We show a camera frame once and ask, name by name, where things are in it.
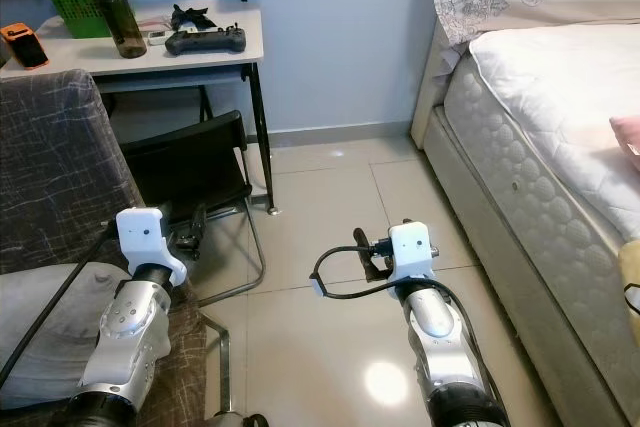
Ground pink cartoon pillow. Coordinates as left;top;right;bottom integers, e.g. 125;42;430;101
610;115;640;173

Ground green plastic basket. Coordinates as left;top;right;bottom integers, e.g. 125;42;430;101
48;0;113;40

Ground white desk black legs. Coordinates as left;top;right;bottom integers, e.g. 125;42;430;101
0;0;276;214

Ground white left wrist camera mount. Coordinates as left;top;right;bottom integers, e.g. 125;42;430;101
116;207;189;285

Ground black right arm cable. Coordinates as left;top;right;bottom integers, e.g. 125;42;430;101
311;243;473;348

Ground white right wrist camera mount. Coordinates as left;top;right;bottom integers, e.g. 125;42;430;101
389;219;439;283

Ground plain grey cushion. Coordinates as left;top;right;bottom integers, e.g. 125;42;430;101
0;263;121;410

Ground black crumpled strap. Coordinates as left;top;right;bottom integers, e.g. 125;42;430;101
170;4;216;31

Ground black remote controller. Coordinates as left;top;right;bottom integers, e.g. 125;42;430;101
166;26;248;56

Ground dark water bottle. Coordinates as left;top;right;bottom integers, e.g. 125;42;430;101
97;0;149;59

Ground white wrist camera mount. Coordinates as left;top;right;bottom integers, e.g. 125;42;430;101
116;207;189;285
389;219;439;283

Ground black folding chair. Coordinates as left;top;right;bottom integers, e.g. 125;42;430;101
122;110;266;308

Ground yellow cartoon egg blanket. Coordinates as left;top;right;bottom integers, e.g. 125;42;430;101
617;240;640;348

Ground orange black handheld device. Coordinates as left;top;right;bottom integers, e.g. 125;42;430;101
1;23;51;70

